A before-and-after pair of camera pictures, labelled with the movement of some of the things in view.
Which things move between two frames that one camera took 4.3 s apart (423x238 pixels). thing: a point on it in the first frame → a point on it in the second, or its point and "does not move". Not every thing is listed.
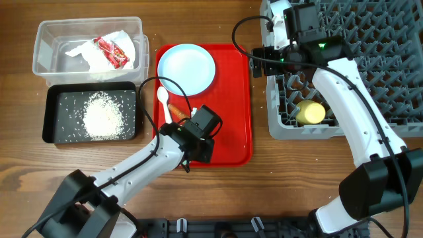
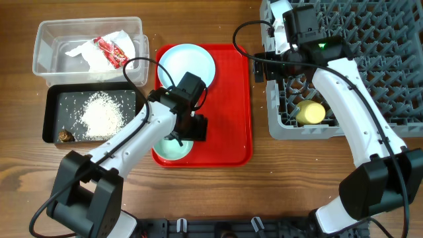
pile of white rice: x=102 y=118 does not move
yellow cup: x=310 y=112 does not move
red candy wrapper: x=114 y=53 does not move
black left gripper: x=207 y=153 → x=199 y=131
